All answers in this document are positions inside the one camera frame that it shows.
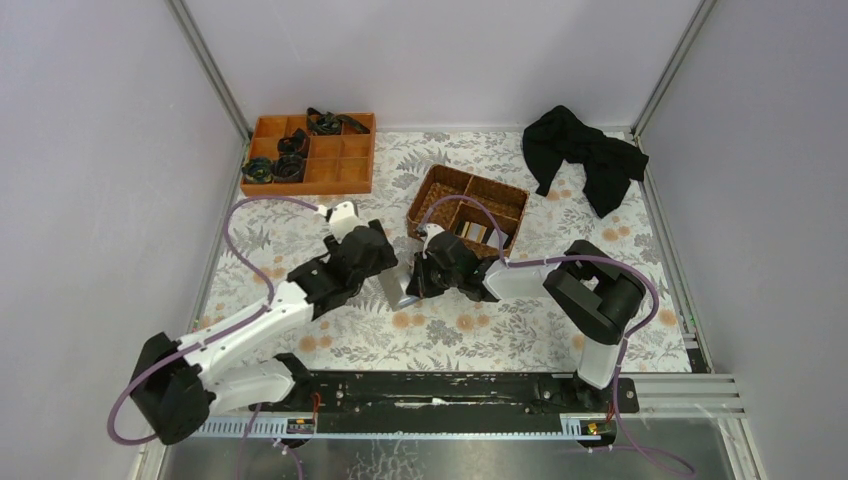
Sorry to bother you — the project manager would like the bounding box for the grey leather card holder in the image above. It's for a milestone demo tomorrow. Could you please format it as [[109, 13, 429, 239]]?
[[377, 262, 421, 312]]

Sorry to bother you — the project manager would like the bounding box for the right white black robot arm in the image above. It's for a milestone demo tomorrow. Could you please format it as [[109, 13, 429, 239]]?
[[405, 223, 648, 390]]

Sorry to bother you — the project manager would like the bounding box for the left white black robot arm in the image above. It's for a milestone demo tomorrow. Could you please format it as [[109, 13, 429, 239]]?
[[128, 220, 398, 445]]

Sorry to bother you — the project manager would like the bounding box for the cards stack in basket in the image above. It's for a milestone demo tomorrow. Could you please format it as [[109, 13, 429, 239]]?
[[453, 220, 513, 249]]

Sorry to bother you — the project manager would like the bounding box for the floral patterned table mat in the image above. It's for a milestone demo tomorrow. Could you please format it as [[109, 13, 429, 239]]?
[[195, 132, 690, 372]]

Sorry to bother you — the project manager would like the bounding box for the brown wicker divided basket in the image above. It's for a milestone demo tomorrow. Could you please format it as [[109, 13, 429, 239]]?
[[406, 165, 529, 257]]

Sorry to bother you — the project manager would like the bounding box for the orange compartment tray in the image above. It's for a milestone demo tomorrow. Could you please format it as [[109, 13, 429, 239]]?
[[240, 108, 376, 197]]

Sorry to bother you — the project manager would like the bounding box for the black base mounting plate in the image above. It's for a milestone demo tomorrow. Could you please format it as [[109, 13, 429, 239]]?
[[262, 370, 640, 434]]

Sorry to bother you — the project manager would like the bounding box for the black crumpled cloth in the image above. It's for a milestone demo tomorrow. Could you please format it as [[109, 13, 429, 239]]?
[[521, 105, 649, 218]]

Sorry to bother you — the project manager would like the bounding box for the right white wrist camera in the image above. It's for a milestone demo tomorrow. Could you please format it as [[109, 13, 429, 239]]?
[[416, 223, 445, 249]]

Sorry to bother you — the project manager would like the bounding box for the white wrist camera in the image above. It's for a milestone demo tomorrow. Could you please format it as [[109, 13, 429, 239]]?
[[326, 201, 365, 243], [416, 223, 445, 249]]

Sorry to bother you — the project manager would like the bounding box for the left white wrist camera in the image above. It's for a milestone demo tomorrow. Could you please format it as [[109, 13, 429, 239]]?
[[326, 201, 365, 243]]

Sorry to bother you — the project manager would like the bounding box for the black strap roll lower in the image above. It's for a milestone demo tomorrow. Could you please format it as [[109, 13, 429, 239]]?
[[272, 154, 308, 185]]

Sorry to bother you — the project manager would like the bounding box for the black green strap roll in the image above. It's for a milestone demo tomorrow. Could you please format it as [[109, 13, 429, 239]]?
[[241, 156, 276, 185]]

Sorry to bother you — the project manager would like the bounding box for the black strap roll middle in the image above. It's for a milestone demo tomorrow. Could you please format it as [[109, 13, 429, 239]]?
[[277, 128, 311, 158]]

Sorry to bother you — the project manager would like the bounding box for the black strap roll top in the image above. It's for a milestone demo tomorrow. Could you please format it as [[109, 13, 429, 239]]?
[[306, 107, 371, 137]]

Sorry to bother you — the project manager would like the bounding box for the aluminium frame rail front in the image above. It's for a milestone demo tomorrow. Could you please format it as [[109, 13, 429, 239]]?
[[182, 370, 744, 441]]

